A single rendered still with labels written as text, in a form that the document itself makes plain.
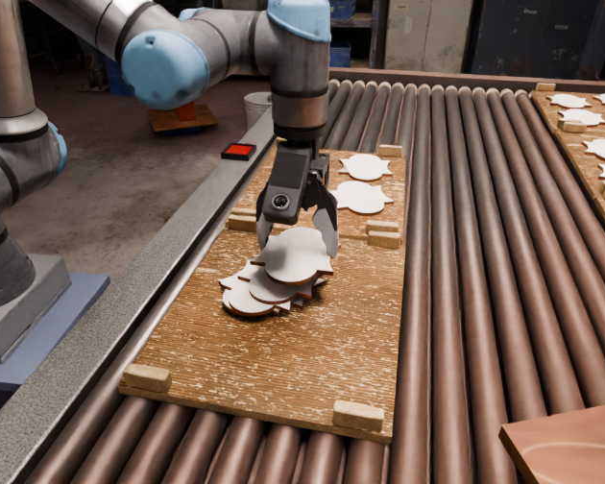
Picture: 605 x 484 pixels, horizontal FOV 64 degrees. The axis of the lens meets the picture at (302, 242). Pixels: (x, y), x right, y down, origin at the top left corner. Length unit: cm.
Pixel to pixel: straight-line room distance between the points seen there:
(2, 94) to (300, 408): 63
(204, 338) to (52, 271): 34
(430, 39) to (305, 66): 494
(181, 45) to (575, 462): 52
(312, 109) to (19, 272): 54
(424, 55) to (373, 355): 500
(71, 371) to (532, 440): 58
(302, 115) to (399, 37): 489
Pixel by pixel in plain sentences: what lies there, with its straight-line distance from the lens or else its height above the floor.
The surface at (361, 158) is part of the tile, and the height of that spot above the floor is 94.
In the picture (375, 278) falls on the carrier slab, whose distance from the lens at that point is 82.
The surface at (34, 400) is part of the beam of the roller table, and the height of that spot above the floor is 92.
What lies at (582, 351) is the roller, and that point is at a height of 92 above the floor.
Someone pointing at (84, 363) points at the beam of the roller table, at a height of 91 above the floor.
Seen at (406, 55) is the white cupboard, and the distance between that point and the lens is 554.
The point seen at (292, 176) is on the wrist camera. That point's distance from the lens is 63.
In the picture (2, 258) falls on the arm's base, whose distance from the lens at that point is 88.
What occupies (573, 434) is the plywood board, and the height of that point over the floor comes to 104.
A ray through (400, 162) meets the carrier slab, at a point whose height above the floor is 94.
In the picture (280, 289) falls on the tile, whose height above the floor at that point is 97.
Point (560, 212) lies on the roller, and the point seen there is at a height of 92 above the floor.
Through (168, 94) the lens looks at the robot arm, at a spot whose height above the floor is 129.
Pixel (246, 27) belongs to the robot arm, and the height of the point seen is 133.
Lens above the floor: 143
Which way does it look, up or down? 33 degrees down
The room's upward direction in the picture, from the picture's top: straight up
